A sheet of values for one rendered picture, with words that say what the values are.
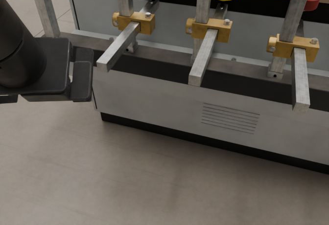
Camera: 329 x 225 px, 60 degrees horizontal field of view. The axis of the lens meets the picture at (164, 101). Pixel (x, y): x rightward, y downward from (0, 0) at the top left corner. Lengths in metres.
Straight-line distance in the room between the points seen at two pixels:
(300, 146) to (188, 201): 0.59
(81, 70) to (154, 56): 0.68
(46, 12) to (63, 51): 0.81
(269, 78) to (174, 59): 0.31
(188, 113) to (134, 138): 0.38
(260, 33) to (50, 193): 1.18
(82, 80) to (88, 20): 1.02
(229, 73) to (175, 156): 0.74
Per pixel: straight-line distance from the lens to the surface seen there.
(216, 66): 0.97
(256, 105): 1.07
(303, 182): 1.63
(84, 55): 0.36
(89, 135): 1.71
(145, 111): 1.53
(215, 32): 0.87
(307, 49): 0.91
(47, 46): 0.34
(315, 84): 0.99
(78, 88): 0.33
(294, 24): 0.88
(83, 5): 1.32
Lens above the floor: 1.25
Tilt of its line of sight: 42 degrees down
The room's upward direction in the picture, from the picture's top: straight up
